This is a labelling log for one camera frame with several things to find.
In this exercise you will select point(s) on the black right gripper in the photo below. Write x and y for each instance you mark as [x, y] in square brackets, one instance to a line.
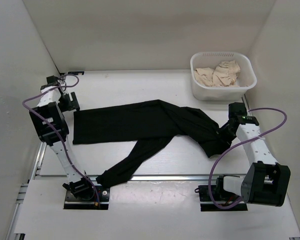
[221, 134]

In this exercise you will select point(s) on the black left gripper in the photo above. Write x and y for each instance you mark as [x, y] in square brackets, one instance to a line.
[72, 105]

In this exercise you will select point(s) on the black trousers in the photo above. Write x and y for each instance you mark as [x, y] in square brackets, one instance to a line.
[152, 125]

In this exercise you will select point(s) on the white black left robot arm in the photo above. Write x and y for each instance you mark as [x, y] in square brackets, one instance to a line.
[46, 111]

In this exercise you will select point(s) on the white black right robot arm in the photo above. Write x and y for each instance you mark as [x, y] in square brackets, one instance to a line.
[266, 182]

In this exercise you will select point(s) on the dark label sticker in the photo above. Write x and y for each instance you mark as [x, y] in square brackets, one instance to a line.
[76, 73]

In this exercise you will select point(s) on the beige crumpled garment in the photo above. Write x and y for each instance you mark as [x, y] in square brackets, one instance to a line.
[224, 75]

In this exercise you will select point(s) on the white plastic basket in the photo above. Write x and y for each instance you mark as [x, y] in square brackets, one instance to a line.
[245, 81]

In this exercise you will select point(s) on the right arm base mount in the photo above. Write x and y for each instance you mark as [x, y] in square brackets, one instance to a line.
[215, 197]

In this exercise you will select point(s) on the aluminium front rail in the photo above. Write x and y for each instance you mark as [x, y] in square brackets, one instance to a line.
[168, 177]

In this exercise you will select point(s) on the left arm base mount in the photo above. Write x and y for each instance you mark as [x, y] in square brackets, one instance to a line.
[82, 195]

